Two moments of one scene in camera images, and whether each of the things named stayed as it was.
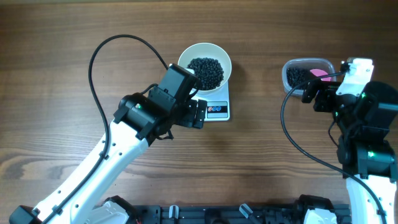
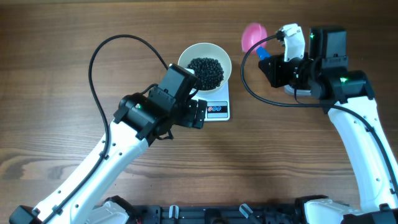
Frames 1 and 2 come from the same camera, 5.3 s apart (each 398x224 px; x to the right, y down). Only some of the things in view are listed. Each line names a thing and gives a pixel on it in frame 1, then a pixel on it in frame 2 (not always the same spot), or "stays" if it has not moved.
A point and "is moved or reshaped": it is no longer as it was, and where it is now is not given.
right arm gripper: x=321 y=96 to x=273 y=70
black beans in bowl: x=208 y=71 stays
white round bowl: x=212 y=64 stays
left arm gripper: x=193 y=112 stays
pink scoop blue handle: x=320 y=73 is moved or reshaped
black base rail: x=231 y=214 stays
